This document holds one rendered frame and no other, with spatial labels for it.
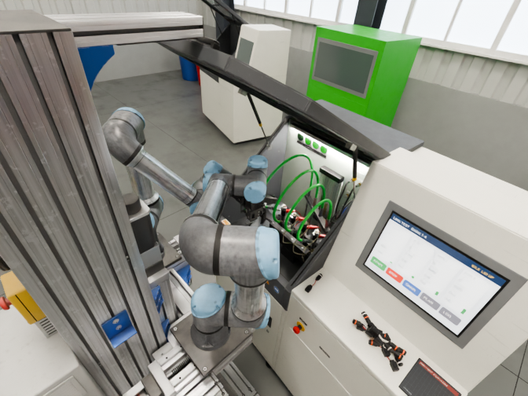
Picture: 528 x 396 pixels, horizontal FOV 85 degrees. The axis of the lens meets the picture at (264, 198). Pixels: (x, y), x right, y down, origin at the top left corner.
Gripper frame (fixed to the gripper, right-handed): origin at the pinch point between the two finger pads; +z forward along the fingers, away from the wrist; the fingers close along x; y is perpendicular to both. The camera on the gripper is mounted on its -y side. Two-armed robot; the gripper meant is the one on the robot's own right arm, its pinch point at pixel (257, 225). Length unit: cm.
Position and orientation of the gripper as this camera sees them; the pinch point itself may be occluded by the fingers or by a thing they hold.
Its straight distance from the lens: 129.6
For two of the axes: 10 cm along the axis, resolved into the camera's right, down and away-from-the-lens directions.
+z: -0.6, 7.8, 6.2
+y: -7.7, 3.6, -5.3
